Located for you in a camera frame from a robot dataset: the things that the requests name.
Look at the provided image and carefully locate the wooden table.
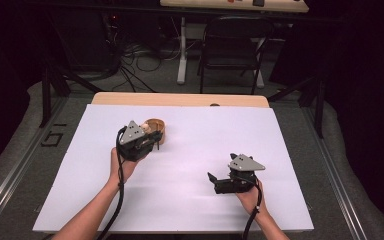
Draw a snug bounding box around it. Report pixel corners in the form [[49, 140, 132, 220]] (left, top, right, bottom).
[[90, 92, 270, 109]]

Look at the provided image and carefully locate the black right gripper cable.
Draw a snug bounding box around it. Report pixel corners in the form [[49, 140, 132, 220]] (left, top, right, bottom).
[[241, 175, 264, 240]]

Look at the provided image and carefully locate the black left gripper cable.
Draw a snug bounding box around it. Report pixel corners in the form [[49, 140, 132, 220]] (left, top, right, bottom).
[[95, 125, 129, 240]]

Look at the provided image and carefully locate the person's right hand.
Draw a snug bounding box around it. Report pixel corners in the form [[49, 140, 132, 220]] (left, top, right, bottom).
[[234, 178, 270, 218]]

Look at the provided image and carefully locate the aluminium floor rail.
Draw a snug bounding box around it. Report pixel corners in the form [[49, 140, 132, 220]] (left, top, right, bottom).
[[0, 96, 68, 236], [300, 105, 368, 240]]

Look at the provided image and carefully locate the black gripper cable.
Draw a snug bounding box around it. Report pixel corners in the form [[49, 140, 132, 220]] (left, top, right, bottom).
[[95, 125, 129, 240], [241, 175, 264, 240]]

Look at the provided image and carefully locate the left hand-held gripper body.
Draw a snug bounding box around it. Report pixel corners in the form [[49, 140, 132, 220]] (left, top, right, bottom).
[[117, 120, 155, 163]]

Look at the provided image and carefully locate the black folding chair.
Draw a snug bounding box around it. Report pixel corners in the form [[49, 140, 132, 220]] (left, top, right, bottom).
[[197, 15, 276, 96]]

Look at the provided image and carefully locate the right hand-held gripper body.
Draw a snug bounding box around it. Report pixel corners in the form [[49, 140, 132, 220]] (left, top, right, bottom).
[[214, 153, 267, 195]]

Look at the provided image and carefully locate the white sheet table cover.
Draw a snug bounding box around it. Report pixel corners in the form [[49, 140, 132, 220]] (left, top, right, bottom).
[[32, 103, 315, 233]]

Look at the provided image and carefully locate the black metal frame stand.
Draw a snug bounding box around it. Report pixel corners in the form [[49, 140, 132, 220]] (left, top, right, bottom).
[[268, 75, 325, 140], [39, 61, 105, 129]]

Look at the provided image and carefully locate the white-legged wooden desk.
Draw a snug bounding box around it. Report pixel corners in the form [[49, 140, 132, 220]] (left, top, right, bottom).
[[159, 0, 310, 89]]

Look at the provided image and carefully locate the tan sack-shaped brush holder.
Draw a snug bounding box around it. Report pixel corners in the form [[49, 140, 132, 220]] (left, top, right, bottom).
[[141, 118, 167, 145]]

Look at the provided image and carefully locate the person's left hand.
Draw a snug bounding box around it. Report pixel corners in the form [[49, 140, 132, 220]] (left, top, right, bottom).
[[108, 147, 148, 188]]

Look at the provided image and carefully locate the bundle of floor cables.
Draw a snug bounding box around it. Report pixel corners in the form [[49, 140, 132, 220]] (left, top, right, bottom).
[[104, 14, 181, 94]]

